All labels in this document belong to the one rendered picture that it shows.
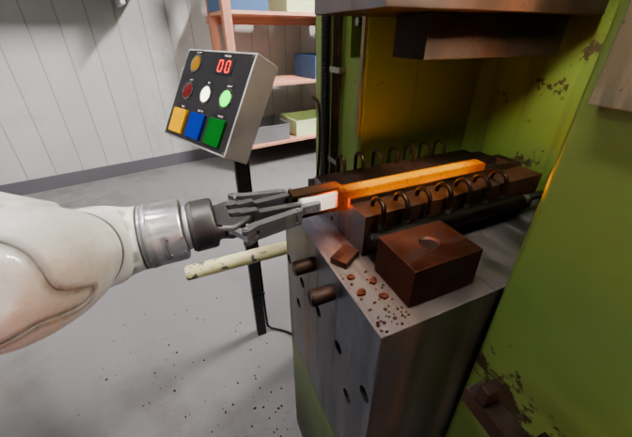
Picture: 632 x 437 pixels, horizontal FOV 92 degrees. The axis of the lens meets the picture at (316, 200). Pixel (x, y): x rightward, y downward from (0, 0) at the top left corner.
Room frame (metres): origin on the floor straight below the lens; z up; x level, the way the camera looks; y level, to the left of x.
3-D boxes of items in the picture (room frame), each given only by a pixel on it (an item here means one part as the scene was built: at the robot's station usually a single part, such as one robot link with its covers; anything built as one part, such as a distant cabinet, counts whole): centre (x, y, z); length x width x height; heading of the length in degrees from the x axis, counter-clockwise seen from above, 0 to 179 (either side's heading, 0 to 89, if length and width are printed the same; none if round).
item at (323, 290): (0.36, -0.01, 0.87); 0.04 x 0.03 x 0.03; 114
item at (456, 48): (0.57, -0.28, 1.24); 0.30 x 0.07 x 0.06; 114
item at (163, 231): (0.36, 0.21, 1.00); 0.09 x 0.06 x 0.09; 24
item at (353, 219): (0.58, -0.23, 0.96); 0.42 x 0.20 x 0.09; 114
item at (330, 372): (0.53, -0.26, 0.69); 0.56 x 0.38 x 0.45; 114
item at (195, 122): (0.88, 0.35, 1.01); 0.07 x 0.05 x 0.07; 49
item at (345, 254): (0.40, -0.05, 0.92); 0.04 x 0.03 x 0.01; 145
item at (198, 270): (0.78, 0.18, 0.62); 0.44 x 0.05 x 0.05; 114
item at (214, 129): (0.82, 0.27, 1.01); 0.07 x 0.05 x 0.07; 49
